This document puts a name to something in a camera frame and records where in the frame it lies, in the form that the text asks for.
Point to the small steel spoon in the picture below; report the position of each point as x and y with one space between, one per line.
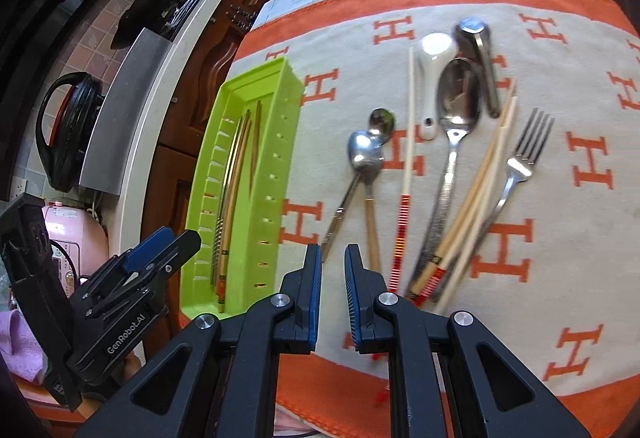
365 151

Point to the black pressure cooker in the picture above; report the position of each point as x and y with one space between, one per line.
70 133

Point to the steel soup spoon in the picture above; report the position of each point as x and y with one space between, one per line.
472 31

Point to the green plastic tray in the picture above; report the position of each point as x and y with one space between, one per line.
272 218

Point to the orange patterned blanket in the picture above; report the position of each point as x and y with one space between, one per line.
350 43

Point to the purple cloth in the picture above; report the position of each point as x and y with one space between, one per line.
20 343

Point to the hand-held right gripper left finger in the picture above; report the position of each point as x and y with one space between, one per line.
314 298

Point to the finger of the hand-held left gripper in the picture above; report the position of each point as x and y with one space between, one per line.
147 248
182 248

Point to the large steel spoon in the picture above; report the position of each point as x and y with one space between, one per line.
457 93

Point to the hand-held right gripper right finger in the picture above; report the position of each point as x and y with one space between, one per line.
352 298

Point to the gas stove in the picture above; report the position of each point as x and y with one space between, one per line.
195 3

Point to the steel fork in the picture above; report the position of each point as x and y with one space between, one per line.
520 166

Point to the black wok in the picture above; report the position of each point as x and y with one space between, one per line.
135 28

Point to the white ceramic spoon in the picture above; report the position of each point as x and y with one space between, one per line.
435 49

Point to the pink rice cooker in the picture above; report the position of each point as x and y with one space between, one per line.
80 233

